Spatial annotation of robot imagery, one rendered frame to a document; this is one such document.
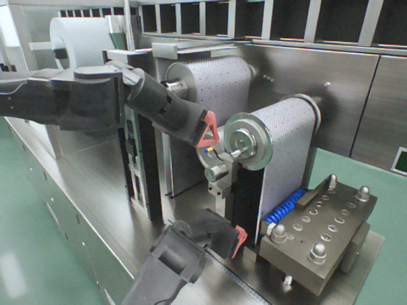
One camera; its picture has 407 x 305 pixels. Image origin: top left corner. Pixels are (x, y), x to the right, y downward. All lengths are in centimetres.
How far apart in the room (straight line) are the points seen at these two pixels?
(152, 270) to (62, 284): 168
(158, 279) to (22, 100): 29
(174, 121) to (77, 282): 171
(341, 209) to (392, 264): 152
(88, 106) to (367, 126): 72
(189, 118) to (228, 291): 48
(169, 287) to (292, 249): 37
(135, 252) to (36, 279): 138
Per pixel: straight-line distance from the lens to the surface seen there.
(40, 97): 37
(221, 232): 54
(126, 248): 86
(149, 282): 39
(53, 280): 210
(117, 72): 36
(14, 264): 234
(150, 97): 38
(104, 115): 36
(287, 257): 67
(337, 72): 85
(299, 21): 98
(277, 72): 93
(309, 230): 74
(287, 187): 80
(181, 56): 89
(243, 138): 60
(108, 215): 99
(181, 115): 42
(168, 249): 41
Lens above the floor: 152
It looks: 28 degrees down
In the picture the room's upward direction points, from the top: straight up
